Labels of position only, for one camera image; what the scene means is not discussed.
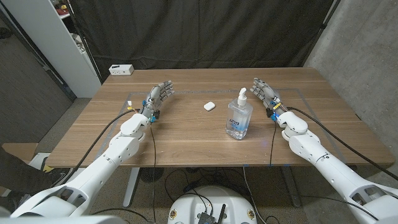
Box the brown cardboard box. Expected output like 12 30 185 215
1 142 39 162

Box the small red yellow object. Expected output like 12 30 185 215
51 0 72 16

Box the black floor cable tangle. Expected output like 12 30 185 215
164 167 249 206

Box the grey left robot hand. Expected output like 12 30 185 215
141 80 175 121

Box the grey floor cable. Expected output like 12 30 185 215
242 166 267 224

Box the white power outlet box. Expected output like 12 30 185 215
108 64 135 76

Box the white table leg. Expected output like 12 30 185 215
281 166 302 208
123 167 141 208

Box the black fabric backdrop curtain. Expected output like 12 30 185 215
67 0 335 83

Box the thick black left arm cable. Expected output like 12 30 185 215
51 108 141 187

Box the white shelf cabinet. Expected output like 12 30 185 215
1 0 103 99

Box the white robot torso base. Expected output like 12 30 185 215
167 185 258 224

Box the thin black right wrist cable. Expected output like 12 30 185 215
269 121 380 221

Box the black antenna module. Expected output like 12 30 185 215
197 203 227 224

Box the black backdrop stand pole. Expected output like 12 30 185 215
303 0 342 68
63 0 104 84

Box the black sneaker white sole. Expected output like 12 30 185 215
46 167 74 187

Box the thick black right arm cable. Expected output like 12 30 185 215
286 106 398 182

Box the thin black left wrist cable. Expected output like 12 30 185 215
149 123 157 223

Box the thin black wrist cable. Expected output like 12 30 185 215
269 121 380 221
149 123 157 223

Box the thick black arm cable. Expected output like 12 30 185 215
286 106 398 182
51 108 141 187

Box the round black floor fan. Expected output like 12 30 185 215
139 167 165 184

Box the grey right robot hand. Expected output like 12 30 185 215
250 77 289 118

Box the clear hand sanitizer pump bottle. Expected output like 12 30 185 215
225 87 254 141

